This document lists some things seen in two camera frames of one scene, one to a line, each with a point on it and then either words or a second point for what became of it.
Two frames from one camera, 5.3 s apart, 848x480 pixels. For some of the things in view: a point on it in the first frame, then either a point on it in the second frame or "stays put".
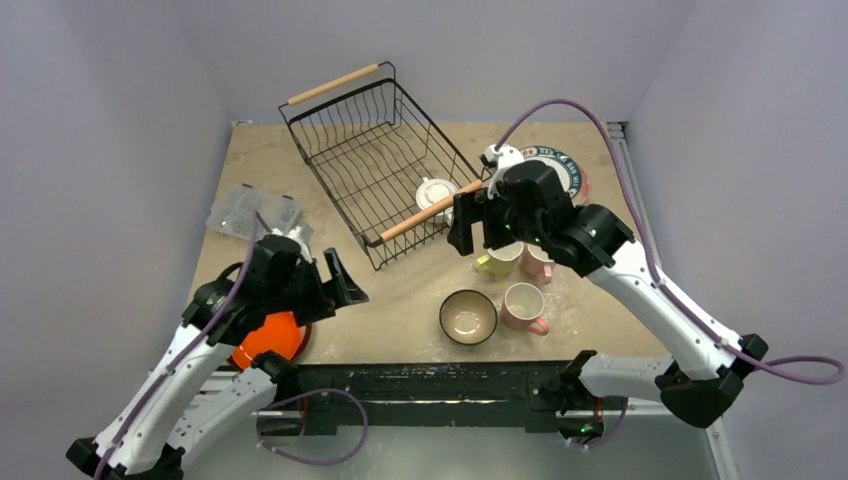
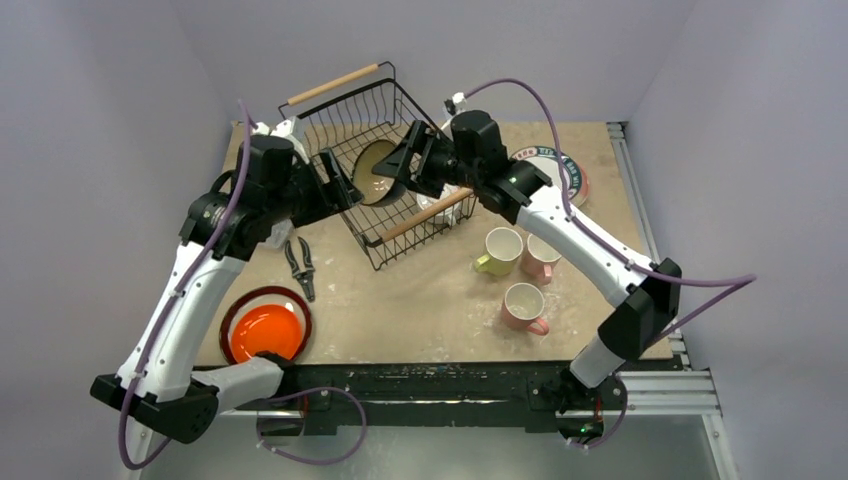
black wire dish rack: (389, 166) stays put
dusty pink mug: (523, 304) stays put
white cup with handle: (433, 190) stays put
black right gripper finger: (498, 226) → (432, 178)
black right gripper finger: (466, 208) → (409, 159)
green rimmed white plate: (560, 163) stays put
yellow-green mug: (500, 261) stays put
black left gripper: (324, 304) → (338, 192)
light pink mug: (538, 263) stays put
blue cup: (468, 316) → (372, 186)
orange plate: (279, 335) stays put
